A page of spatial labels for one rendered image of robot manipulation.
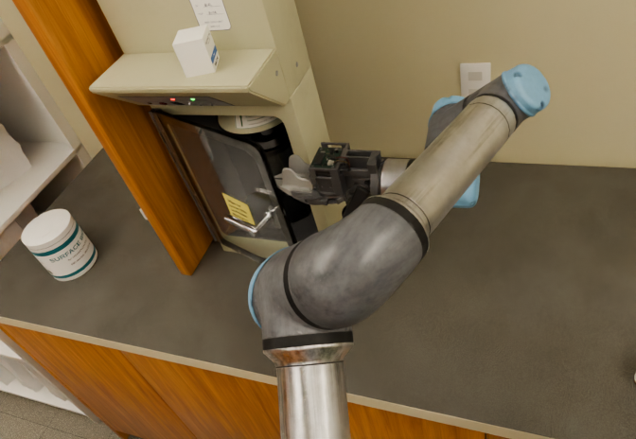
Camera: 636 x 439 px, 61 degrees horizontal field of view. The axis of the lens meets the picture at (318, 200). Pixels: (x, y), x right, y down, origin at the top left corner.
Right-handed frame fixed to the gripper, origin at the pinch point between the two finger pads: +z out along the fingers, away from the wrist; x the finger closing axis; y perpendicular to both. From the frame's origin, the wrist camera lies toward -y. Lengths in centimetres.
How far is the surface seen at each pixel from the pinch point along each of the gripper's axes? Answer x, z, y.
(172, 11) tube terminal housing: -8.3, 14.6, 30.3
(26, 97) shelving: -51, 125, -16
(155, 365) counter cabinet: 19, 42, -49
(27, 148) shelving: -47, 137, -36
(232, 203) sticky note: -2.1, 14.8, -9.2
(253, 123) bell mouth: -10.6, 8.6, 5.5
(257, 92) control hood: 1.2, -2.6, 20.6
